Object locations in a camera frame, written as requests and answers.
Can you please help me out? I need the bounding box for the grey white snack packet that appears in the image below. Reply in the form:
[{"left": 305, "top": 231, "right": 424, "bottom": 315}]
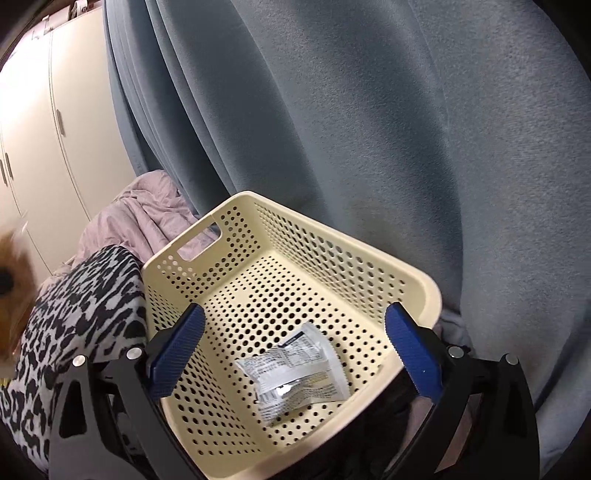
[{"left": 235, "top": 322, "right": 351, "bottom": 424}]

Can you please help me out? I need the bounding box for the clear bag of biscuits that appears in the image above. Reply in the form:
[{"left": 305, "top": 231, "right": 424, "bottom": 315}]
[{"left": 0, "top": 221, "right": 37, "bottom": 377}]

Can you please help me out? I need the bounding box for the leopard print blanket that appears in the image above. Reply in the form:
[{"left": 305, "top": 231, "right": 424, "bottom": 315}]
[{"left": 1, "top": 245, "right": 147, "bottom": 472}]

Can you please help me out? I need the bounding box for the cream perforated plastic basket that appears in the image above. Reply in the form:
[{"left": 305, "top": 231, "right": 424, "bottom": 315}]
[{"left": 142, "top": 192, "right": 442, "bottom": 479}]

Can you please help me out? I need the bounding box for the pink duvet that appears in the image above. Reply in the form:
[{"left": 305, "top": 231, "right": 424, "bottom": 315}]
[{"left": 52, "top": 170, "right": 197, "bottom": 279}]

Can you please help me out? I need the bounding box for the grey blue curtain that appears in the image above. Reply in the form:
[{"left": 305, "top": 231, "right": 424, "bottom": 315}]
[{"left": 104, "top": 1, "right": 590, "bottom": 473}]

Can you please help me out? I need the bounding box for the white wardrobe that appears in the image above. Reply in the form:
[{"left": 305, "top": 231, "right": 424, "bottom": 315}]
[{"left": 1, "top": 1, "right": 135, "bottom": 281}]

